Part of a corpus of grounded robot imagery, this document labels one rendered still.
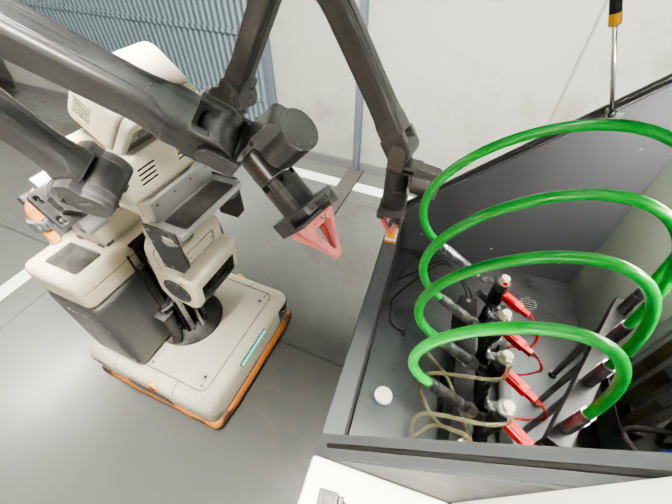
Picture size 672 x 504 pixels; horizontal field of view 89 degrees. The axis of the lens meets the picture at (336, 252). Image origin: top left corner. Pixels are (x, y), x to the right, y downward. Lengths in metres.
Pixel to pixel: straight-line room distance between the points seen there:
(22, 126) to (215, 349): 1.12
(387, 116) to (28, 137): 0.61
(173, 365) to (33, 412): 0.75
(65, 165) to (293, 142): 0.41
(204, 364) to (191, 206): 0.78
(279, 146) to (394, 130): 0.37
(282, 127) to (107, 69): 0.20
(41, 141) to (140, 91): 0.25
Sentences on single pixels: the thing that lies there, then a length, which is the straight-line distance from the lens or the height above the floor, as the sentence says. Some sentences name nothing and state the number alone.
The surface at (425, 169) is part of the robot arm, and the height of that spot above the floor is 1.19.
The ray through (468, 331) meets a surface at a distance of 0.42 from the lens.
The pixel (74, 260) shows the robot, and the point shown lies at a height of 0.81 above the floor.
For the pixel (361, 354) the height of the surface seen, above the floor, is 0.95.
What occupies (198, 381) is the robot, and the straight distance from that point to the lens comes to 1.54.
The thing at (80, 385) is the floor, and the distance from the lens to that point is 2.12.
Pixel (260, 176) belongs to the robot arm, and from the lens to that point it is 0.51.
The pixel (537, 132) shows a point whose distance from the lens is 0.53.
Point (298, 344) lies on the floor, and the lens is 1.84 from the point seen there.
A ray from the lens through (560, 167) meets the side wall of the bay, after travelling 0.94.
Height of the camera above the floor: 1.62
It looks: 47 degrees down
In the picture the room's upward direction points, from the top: straight up
